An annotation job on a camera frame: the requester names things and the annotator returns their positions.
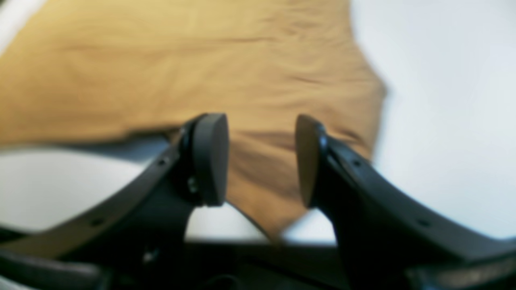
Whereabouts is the tan brown T-shirt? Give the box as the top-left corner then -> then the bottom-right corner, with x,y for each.
1,0 -> 385,241

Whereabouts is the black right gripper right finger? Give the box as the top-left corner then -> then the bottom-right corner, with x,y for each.
295,114 -> 515,282

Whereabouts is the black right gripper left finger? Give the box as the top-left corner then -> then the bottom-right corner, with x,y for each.
1,113 -> 229,276

